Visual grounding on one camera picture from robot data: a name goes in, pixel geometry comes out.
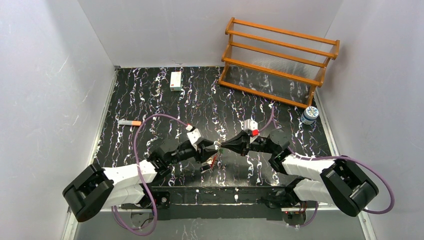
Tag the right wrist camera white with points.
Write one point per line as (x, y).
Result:
(251, 127)

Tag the aluminium frame rail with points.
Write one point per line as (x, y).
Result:
(240, 213)

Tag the steel key organizer red handle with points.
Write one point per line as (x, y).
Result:
(214, 159)

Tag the white blue round jar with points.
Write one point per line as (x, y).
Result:
(309, 115)

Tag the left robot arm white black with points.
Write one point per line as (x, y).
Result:
(97, 188)

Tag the white red small box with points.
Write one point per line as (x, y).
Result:
(176, 81)

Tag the orange wooden shelf rack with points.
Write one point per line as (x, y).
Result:
(275, 63)

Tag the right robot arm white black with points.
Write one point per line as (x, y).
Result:
(338, 181)

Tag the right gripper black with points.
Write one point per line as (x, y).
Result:
(245, 144)

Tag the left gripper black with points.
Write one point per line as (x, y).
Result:
(201, 151)

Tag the orange grey marker pen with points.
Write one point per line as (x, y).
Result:
(134, 123)

